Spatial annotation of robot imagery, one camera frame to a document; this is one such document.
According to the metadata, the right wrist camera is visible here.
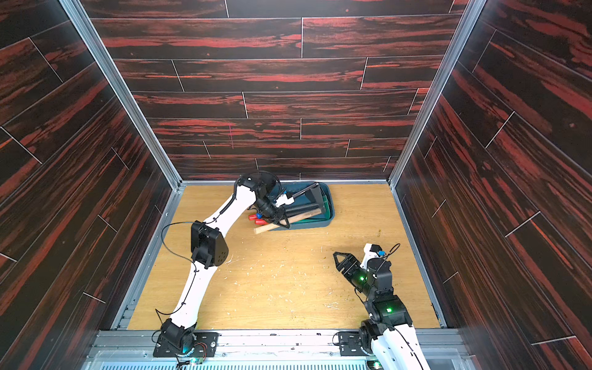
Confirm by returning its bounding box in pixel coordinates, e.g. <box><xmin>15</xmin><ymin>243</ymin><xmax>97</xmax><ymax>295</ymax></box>
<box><xmin>360</xmin><ymin>243</ymin><xmax>386</xmax><ymax>270</ymax></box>

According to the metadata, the wooden handle hammer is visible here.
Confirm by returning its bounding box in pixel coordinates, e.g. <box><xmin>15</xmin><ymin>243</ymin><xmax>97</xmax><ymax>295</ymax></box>
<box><xmin>254</xmin><ymin>182</ymin><xmax>331</xmax><ymax>234</ymax></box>

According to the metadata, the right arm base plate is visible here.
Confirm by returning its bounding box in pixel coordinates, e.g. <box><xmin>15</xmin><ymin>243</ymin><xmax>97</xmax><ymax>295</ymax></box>
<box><xmin>337</xmin><ymin>330</ymin><xmax>402</xmax><ymax>358</ymax></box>

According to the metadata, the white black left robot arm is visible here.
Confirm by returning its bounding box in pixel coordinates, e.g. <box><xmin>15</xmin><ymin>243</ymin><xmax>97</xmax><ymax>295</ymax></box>
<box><xmin>159</xmin><ymin>171</ymin><xmax>290</xmax><ymax>356</ymax></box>

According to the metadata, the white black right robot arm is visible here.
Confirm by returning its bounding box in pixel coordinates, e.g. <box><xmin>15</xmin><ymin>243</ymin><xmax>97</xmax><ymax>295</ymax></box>
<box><xmin>333</xmin><ymin>245</ymin><xmax>430</xmax><ymax>369</ymax></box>

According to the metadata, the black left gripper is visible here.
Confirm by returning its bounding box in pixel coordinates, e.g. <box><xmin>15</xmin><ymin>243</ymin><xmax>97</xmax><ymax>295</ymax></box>
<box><xmin>253</xmin><ymin>197</ymin><xmax>292</xmax><ymax>228</ymax></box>

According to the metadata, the teal plastic storage box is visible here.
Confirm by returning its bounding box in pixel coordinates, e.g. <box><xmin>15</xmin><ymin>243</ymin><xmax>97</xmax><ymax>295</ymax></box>
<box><xmin>270</xmin><ymin>181</ymin><xmax>335</xmax><ymax>230</ymax></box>

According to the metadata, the chrome hoe blue grip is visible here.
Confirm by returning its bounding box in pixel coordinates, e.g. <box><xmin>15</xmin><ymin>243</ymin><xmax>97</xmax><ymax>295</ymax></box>
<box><xmin>275</xmin><ymin>182</ymin><xmax>325</xmax><ymax>217</ymax></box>

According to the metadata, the green handle red tip hoe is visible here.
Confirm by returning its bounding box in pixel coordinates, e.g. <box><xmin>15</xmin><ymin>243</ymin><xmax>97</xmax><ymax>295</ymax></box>
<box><xmin>253</xmin><ymin>195</ymin><xmax>331</xmax><ymax>225</ymax></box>

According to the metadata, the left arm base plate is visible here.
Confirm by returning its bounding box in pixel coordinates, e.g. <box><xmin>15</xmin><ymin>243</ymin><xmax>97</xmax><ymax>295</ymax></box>
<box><xmin>153</xmin><ymin>331</ymin><xmax>220</xmax><ymax>359</ymax></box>

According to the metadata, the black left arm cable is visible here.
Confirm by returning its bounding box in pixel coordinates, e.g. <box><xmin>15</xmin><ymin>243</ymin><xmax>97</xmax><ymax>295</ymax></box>
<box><xmin>154</xmin><ymin>170</ymin><xmax>283</xmax><ymax>320</ymax></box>

